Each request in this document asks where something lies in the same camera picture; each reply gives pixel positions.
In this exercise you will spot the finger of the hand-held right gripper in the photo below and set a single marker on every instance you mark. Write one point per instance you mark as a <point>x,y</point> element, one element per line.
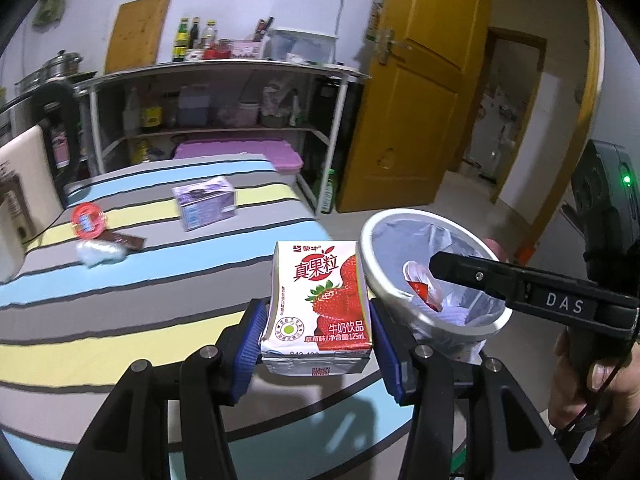
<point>500,280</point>

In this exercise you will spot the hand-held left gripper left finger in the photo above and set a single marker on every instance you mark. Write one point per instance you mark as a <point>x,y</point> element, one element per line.
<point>250,347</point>

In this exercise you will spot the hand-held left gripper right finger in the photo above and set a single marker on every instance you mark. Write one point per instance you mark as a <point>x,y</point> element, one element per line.
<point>389,362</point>

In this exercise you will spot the red and white plastic wrapper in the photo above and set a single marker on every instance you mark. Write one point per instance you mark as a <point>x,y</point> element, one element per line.
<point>420,282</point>

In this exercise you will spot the red strawberry milk carton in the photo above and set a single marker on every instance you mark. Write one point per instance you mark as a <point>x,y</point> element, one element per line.
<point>320,305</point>

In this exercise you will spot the white trash bin with liner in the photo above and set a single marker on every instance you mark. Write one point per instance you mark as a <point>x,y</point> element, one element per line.
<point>390,280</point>

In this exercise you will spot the brown chocolate wrapper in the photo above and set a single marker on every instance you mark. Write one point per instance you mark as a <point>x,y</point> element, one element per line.
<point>127,242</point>

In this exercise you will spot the person's right hand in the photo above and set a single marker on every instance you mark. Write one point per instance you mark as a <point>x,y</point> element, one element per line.
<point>612,390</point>

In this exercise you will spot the striped table cloth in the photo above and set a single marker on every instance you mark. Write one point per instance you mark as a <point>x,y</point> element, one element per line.
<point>150,300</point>

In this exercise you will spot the purple drink carton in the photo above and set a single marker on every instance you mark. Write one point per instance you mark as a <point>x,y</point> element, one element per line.
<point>205,204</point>

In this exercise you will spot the green glass bottle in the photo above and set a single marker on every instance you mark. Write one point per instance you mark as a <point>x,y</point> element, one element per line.
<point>327,194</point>

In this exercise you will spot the crumpled white plastic wrapper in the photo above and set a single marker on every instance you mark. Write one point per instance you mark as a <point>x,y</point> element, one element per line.
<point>100,254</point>

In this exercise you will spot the yellow wooden door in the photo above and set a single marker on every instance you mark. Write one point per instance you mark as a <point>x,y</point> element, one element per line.
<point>420,110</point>

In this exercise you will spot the pink storage box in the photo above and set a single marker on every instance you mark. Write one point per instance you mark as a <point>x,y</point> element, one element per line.
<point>235,154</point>

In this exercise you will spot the round red lid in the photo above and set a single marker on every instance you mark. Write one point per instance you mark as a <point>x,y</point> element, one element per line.
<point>89,220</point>

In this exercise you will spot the yellow cooking oil bottle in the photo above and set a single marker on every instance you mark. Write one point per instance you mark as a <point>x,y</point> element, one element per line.
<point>141,152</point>

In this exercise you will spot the pink plastic container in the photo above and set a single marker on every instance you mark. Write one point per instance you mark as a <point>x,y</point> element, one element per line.
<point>248,115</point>

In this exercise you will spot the crumpled plastic bag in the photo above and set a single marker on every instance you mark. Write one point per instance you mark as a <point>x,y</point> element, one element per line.
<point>280,102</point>

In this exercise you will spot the brown bottle with yellow label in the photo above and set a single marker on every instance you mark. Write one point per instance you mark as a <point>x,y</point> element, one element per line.
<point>151,120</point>

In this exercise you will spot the white plastic bottle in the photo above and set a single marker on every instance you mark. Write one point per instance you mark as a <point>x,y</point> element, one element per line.
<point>131,112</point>

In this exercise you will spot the white metal shelf rack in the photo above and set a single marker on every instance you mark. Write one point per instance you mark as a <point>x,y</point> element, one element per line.
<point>225,66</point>

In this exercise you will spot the small pink box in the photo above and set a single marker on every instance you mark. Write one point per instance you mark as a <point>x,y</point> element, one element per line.
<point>248,49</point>

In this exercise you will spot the clear plastic storage box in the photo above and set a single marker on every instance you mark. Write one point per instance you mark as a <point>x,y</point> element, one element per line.
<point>302,46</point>

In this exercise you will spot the dark bottle with yellow label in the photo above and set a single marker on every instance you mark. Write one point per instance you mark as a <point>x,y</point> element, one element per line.
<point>180,42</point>

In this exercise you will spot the slim dark sauce bottle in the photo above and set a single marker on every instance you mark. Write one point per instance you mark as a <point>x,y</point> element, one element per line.
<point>195,35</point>

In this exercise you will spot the wooden cutting board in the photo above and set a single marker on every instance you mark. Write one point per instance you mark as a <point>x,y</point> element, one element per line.
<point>137,32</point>

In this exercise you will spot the steel pot with lid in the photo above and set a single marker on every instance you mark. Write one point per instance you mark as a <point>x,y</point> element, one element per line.
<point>55,67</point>

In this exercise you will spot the yellow door frame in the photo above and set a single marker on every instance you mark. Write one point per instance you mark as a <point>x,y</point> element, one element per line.
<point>590,85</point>

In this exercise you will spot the green wall hanging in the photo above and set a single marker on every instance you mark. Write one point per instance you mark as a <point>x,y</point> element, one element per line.
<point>51,5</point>

